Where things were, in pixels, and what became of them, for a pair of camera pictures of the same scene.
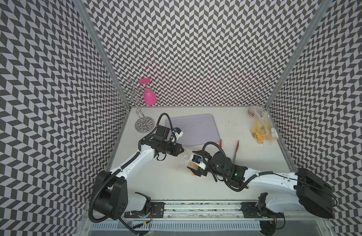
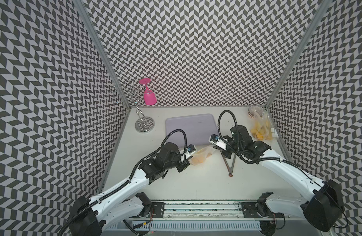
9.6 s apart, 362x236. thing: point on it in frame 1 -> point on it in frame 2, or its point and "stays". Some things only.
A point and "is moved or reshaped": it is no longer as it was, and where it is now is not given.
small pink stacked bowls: x=255 y=112 stays
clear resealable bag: x=269 y=132 stays
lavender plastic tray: x=197 y=129 stays
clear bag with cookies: x=183 y=161 is moved or reshaped
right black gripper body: x=200 y=172 -> x=231 y=147
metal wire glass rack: x=129 y=92 stays
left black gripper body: x=170 y=148 -> x=181 y=166
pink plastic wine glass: x=150 y=98 stays
